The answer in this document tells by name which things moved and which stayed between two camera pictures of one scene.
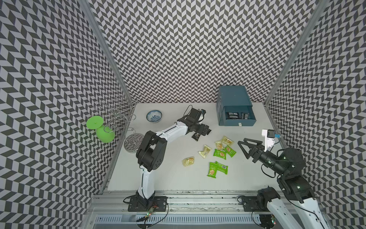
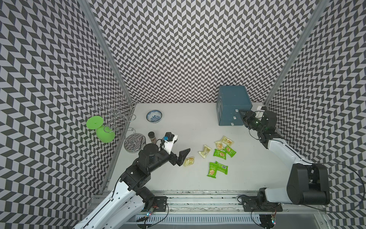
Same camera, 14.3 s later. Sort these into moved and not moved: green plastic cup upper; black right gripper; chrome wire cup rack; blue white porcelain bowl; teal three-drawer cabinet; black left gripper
Moved: black left gripper; black right gripper
Not moved: teal three-drawer cabinet; chrome wire cup rack; blue white porcelain bowl; green plastic cup upper
